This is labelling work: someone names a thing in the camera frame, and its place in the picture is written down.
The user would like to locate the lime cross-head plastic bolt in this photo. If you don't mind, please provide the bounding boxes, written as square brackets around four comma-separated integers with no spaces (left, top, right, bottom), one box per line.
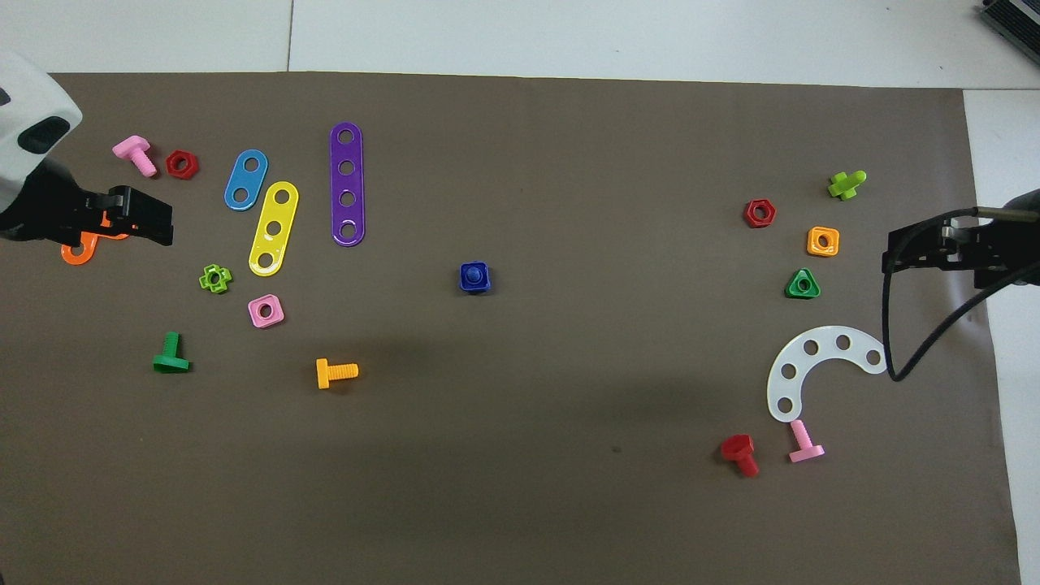
[827,170,868,201]

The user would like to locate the grey ribbed device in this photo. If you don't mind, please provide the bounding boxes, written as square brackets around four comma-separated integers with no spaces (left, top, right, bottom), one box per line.
[977,0,1040,43]

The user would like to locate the brown table mat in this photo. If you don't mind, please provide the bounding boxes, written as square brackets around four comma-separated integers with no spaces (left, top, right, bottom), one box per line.
[0,71,1021,585]

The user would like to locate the white curved five-hole plate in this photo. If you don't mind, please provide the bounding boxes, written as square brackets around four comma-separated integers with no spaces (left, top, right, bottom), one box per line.
[767,326,891,423]

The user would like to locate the blue two-hole plastic strip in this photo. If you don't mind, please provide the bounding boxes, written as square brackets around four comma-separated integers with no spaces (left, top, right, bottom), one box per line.
[223,149,269,212]

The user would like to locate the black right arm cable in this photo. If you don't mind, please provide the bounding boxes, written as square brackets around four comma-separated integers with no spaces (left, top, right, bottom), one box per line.
[882,207,1040,383]

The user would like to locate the red hexagonal-head plastic bolt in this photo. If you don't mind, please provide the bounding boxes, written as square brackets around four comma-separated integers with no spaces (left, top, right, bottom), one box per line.
[721,434,761,478]

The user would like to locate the pink square plastic nut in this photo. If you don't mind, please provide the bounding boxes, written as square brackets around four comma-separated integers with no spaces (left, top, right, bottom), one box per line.
[248,294,286,329]

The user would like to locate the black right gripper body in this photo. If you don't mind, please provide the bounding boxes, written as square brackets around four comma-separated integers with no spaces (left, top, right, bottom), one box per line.
[975,188,1040,287]

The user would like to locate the purple four-hole plastic strip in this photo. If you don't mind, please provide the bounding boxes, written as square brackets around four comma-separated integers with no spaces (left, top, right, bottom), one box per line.
[329,122,366,247]

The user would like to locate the orange plastic bolt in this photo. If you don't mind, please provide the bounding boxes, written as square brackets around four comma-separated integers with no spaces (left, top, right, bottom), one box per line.
[316,358,359,390]

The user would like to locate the yellow three-hole plastic strip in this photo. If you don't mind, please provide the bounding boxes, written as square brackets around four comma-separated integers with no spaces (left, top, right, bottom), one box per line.
[248,180,300,278]

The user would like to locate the green plastic bolt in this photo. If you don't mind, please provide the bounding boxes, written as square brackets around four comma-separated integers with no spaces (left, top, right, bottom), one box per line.
[153,331,191,375]

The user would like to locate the pink plastic bolt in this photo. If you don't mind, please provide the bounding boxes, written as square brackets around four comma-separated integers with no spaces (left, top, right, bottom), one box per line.
[112,135,158,178]
[788,419,826,464]

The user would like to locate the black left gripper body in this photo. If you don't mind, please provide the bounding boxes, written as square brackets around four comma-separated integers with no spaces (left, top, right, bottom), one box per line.
[0,161,112,245]

